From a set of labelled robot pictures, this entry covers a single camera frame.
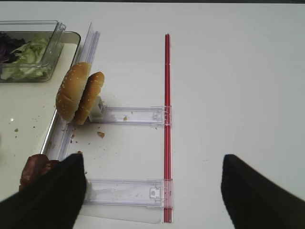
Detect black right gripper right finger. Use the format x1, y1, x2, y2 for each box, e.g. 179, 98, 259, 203
221, 155, 305, 229

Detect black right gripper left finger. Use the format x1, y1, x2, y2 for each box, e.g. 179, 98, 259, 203
0, 153, 86, 229

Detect stacked meat patties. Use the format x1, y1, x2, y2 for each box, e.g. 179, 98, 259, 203
19, 154, 59, 191

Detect green lettuce pile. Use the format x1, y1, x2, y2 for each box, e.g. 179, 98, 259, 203
0, 37, 51, 81

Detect white metal tray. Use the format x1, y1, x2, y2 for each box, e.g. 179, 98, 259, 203
0, 31, 81, 165

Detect right lower clear pusher track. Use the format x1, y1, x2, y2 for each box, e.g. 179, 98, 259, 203
84, 179, 173, 208

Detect clear pusher track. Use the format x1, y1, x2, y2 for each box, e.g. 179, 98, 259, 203
84, 179, 173, 208
88, 97, 165, 126

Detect front sesame bun top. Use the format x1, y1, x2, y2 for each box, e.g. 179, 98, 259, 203
55, 62, 91, 122

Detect sesame bun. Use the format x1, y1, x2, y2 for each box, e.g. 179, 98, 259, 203
72, 72, 104, 125
55, 62, 91, 122

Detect rear sesame bun top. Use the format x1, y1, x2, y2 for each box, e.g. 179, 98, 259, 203
72, 72, 104, 125

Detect right upper clear pusher track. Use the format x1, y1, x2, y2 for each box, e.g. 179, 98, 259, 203
88, 97, 165, 126

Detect clear salad container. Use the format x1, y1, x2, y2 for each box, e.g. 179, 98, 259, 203
0, 21, 66, 83

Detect purple cabbage pile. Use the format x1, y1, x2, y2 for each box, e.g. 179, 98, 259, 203
0, 32, 26, 63

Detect right clear guide rail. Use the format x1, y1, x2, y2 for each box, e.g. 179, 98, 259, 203
40, 24, 100, 160

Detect right red rail strip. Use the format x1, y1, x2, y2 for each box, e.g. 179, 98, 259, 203
163, 34, 173, 223

